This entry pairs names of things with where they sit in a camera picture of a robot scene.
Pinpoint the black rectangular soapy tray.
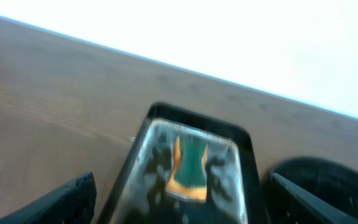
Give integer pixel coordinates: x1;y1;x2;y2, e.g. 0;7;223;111
98;103;268;223

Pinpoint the orange green sponge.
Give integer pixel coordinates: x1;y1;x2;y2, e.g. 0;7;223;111
165;135;208;203

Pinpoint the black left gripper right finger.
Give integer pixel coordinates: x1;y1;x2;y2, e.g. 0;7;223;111
265;173;358;224

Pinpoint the black round tray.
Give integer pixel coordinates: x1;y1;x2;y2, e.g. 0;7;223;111
262;157;358;219

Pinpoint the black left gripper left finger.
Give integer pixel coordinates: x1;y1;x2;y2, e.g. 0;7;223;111
0;172;97;224

